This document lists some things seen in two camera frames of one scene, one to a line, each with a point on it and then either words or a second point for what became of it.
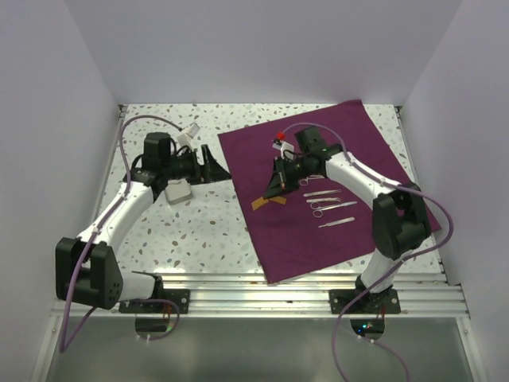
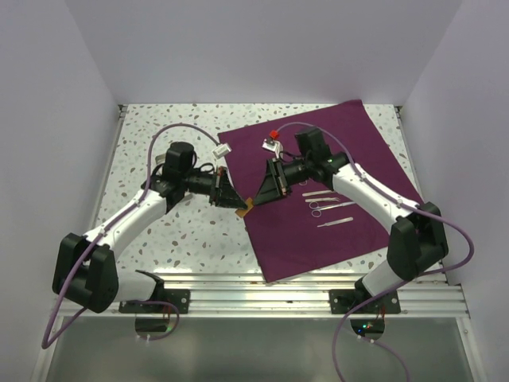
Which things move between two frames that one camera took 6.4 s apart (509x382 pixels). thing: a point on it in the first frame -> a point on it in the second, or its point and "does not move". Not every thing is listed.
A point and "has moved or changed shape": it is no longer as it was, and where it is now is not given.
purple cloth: x=322 y=220 does not move
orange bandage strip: x=258 y=203 has moved or changed shape
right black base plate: x=370 y=302 does not move
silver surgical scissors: x=319 y=209 does not move
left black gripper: x=209 y=172 -> x=228 y=196
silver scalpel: x=338 y=222 does not move
